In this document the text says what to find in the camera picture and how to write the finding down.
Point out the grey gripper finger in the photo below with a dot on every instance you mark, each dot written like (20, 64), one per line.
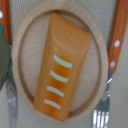
(4, 57)

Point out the round wooden plate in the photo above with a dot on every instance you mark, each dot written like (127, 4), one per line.
(27, 51)

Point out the orange toy bread loaf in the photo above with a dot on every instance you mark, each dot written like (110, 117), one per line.
(65, 51)

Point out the wooden handled toy knife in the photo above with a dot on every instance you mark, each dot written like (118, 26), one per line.
(11, 90)

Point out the wooden handled toy fork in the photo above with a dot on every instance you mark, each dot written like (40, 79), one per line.
(102, 110)

